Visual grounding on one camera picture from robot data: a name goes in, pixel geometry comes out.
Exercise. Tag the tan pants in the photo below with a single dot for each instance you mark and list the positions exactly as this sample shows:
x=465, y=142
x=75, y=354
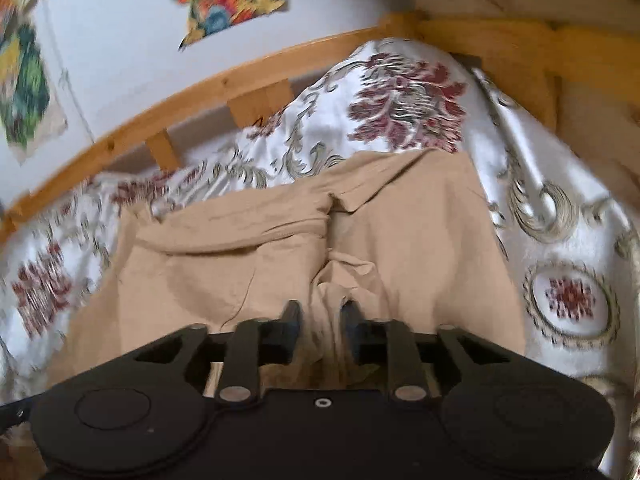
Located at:
x=400, y=240

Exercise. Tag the wooden bed frame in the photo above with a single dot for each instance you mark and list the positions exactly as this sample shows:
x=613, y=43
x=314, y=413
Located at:
x=210, y=91

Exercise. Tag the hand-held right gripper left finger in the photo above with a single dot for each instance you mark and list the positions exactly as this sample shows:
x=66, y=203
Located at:
x=290, y=331

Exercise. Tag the white floral bedspread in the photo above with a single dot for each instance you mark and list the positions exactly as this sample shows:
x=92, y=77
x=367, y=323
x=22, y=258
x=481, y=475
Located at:
x=550, y=220

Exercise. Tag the blond cartoon figure wall poster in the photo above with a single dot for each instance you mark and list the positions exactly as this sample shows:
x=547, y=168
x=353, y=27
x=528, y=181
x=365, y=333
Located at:
x=22, y=90

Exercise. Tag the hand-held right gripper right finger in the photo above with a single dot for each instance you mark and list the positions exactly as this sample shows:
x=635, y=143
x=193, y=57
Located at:
x=353, y=331

